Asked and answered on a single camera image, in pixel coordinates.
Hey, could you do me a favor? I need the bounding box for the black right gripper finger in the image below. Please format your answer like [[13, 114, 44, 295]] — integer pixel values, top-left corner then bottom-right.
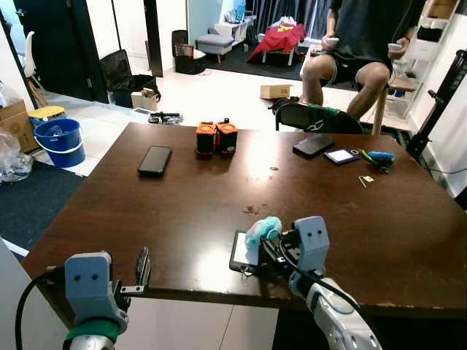
[[257, 242, 281, 272]]

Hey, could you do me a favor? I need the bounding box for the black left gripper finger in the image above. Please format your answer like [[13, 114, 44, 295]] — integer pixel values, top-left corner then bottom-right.
[[134, 246, 153, 289]]

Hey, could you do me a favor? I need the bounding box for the turquoise plush keychain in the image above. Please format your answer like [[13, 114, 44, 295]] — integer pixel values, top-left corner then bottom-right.
[[244, 216, 284, 254]]

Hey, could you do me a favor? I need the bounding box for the black smartphone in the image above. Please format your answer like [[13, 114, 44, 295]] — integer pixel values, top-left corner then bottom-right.
[[137, 145, 173, 178]]

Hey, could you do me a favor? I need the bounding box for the black wallet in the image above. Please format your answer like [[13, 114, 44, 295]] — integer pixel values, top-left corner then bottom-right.
[[293, 133, 336, 158]]

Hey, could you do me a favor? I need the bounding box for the small white screen device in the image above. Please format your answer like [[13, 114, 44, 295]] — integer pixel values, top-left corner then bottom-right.
[[324, 148, 361, 166]]

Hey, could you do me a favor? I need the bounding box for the dark blue rug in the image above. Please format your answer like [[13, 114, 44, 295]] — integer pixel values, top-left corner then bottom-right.
[[0, 162, 87, 252]]

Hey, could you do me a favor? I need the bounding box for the orange black battery pack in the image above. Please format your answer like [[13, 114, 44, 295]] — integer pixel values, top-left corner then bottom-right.
[[196, 122, 218, 160], [216, 119, 239, 158]]

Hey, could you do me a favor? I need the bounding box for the black chair with green cloth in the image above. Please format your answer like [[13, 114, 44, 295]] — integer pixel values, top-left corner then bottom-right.
[[274, 98, 366, 136]]

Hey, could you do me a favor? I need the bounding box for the blue green hand tool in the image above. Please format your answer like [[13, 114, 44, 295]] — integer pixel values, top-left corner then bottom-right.
[[360, 149, 395, 174]]

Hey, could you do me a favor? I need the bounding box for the black gadget on floor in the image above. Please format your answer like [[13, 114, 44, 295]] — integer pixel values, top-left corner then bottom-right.
[[148, 111, 183, 125]]

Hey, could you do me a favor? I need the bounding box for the small brown cardboard box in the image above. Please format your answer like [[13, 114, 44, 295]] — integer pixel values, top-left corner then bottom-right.
[[260, 84, 293, 101]]

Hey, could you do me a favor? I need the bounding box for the clear plastic bag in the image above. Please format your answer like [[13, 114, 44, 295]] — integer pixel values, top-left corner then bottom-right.
[[0, 131, 34, 183]]

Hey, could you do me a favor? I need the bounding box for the small beige carton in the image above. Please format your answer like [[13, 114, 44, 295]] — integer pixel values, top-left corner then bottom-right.
[[131, 87, 159, 112]]

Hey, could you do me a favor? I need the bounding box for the wooden stool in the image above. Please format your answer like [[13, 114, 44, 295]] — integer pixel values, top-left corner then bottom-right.
[[372, 73, 420, 136]]

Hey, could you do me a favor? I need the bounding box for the black metal stand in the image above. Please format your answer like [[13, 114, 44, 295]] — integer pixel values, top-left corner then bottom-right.
[[405, 50, 467, 163]]

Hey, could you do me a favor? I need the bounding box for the large brown cardboard box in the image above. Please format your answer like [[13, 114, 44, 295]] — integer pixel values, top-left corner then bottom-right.
[[0, 100, 39, 154]]

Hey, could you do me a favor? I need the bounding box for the open black suitcase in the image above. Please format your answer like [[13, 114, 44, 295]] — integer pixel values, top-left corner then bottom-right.
[[99, 49, 160, 109]]

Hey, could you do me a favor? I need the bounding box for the black storage bin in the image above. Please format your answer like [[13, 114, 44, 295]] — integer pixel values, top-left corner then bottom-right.
[[171, 29, 208, 75]]

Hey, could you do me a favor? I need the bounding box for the red cloth on rack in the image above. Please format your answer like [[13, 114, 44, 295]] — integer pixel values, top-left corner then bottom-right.
[[248, 22, 307, 65]]

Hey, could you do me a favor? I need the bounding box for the grey armchair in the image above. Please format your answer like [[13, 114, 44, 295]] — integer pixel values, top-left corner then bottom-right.
[[195, 22, 252, 65]]

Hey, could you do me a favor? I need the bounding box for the white shelf unit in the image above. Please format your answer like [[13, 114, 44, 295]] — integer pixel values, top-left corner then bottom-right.
[[398, 0, 467, 132]]

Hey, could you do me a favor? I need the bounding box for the dark navy door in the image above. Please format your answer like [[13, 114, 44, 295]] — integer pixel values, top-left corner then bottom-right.
[[13, 0, 110, 104]]

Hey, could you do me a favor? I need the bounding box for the seated person in black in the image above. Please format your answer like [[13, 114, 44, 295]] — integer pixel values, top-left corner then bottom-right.
[[299, 0, 428, 121]]

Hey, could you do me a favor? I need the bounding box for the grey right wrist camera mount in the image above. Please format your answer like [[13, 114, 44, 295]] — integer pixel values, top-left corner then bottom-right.
[[293, 216, 331, 276]]

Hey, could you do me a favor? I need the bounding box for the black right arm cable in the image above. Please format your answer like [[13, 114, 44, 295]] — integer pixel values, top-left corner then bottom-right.
[[274, 241, 373, 329]]

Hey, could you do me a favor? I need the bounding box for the black door frame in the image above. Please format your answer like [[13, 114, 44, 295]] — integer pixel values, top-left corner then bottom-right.
[[142, 0, 163, 77]]

